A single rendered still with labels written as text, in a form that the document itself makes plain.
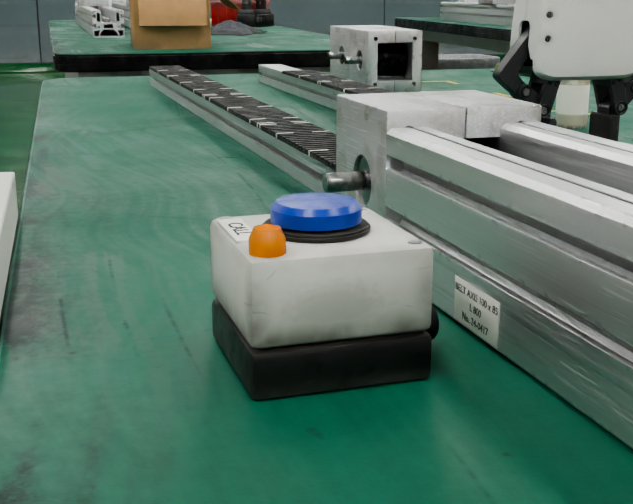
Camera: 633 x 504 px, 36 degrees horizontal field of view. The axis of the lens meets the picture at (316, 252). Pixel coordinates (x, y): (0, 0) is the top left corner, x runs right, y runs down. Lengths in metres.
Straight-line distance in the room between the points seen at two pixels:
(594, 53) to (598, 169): 0.32
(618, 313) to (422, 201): 0.18
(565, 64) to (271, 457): 0.51
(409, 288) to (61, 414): 0.15
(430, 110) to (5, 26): 10.95
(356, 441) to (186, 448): 0.06
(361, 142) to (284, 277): 0.23
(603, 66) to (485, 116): 0.25
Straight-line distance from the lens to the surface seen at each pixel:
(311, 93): 1.44
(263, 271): 0.38
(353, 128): 0.61
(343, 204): 0.42
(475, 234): 0.46
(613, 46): 0.82
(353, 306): 0.40
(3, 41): 11.48
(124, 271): 0.59
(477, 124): 0.58
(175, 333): 0.48
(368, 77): 1.55
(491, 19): 4.33
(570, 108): 1.19
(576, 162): 0.52
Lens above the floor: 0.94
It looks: 15 degrees down
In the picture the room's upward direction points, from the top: straight up
